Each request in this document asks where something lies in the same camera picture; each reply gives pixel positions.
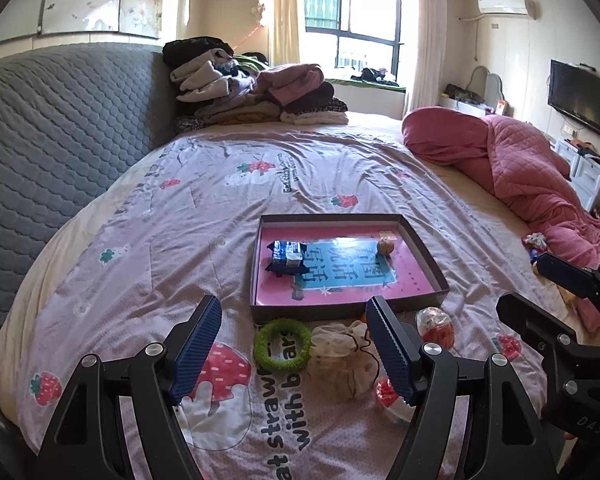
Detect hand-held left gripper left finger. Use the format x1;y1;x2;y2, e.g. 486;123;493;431
37;295;223;480

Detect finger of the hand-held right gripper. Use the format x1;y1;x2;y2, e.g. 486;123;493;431
496;292;588;361
536;252;600;311

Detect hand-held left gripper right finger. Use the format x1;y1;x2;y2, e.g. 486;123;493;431
365;295;546;480

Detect clear plastic snack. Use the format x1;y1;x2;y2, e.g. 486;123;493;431
415;306;456;348

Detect beige mesh drawstring pouch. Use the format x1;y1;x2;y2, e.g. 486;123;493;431
310;321;381;401

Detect shallow brown cardboard box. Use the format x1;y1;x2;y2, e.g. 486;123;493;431
250;213;451;323

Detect green fuzzy ring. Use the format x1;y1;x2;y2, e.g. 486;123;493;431
253;318;313;367

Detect small colourful cloth toy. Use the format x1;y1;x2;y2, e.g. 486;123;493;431
522;232;548;263

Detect red and white wrapped snack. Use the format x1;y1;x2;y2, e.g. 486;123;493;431
375;377;416;423

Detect pink and blue book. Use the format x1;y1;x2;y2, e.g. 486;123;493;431
257;225;438;306

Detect white drawer cabinet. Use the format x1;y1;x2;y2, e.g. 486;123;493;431
554;137;600;211

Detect blue snack packet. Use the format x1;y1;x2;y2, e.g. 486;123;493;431
265;240;311;277

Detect pink quilted blanket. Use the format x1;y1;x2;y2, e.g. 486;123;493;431
401;106;600;341

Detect white framed mirror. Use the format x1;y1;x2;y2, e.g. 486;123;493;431
467;65;506;111

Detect grey quilted headboard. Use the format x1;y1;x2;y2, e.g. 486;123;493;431
0;42;178;376

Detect pile of folded clothes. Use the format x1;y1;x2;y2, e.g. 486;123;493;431
162;36;350;133

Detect dark clothes on windowsill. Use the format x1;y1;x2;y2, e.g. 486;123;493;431
352;66;398;86

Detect white air conditioner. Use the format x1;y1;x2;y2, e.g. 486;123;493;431
476;0;537;20

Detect cream curtain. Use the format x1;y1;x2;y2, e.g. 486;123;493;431
252;0;301;68
402;0;448;121

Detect dark framed window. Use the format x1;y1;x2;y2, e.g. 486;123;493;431
300;0;406;86

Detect black wall television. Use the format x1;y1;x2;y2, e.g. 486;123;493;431
547;59;600;138

